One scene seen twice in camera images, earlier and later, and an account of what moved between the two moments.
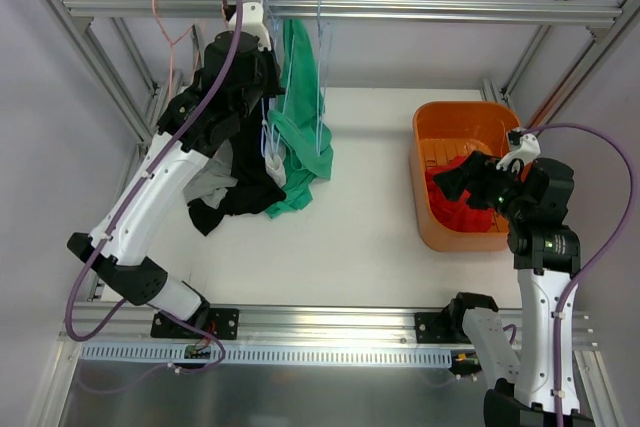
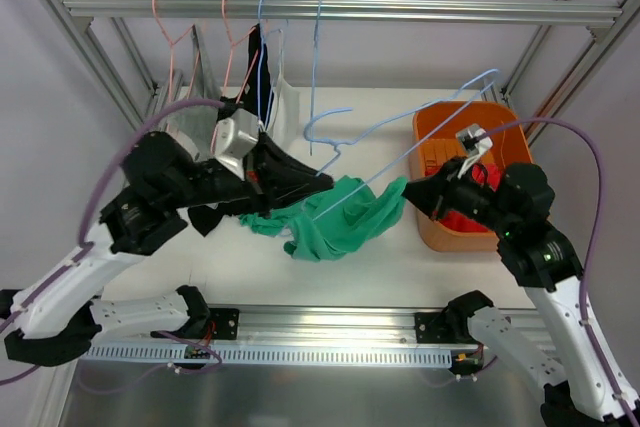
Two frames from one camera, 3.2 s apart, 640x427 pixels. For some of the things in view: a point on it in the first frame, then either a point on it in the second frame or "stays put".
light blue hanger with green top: x=265 y=122 → x=413 y=155
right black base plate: x=424 y=335 stays put
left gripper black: x=267 y=76 → x=257 y=177
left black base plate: x=220 y=324 stays put
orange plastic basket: x=445 y=131 stays put
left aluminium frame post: x=76 y=29 stays put
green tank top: x=297 y=122 → x=344 y=214
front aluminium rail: x=130 y=326 stays put
